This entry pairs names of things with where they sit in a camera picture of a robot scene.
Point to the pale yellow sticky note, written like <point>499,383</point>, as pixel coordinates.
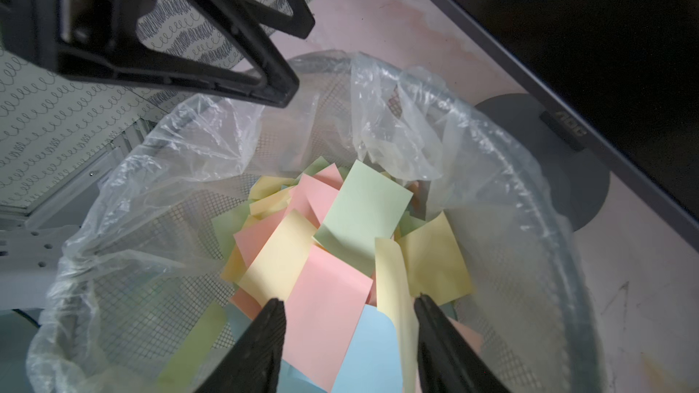
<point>395,301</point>

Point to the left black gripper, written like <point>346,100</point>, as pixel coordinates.
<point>77,36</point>

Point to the grey mesh waste bin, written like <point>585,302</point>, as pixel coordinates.
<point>145,265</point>

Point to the black flat monitor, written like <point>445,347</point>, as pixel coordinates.
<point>624,71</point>

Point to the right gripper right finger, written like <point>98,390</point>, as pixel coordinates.
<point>446,362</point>

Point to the clear plastic bin liner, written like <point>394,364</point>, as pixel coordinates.
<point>433,260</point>

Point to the light blue sticky note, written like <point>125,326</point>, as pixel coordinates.
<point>372,361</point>

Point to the yellow note in bin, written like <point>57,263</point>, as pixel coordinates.
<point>275,270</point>

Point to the round grey monitor base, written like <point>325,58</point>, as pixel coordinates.
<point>578,180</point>

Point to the pink sticky note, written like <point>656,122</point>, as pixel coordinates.
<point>322,313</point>

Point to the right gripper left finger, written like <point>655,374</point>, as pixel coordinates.
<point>254,363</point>

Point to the green note in bin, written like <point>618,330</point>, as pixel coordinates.
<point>369,206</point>

